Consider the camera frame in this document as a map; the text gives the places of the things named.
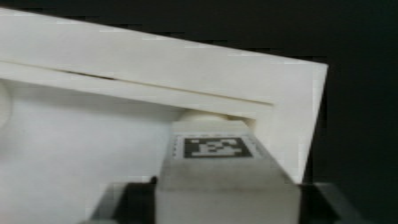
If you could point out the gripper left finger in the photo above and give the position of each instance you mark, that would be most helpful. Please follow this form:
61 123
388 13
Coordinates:
127 205

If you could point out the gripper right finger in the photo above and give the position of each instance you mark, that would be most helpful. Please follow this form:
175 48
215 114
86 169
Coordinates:
326 207

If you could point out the white table leg with tag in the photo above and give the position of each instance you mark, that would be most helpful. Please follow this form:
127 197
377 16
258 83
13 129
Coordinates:
223 183

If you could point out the white U-shaped obstacle fence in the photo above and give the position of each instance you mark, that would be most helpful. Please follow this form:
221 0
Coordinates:
111 61

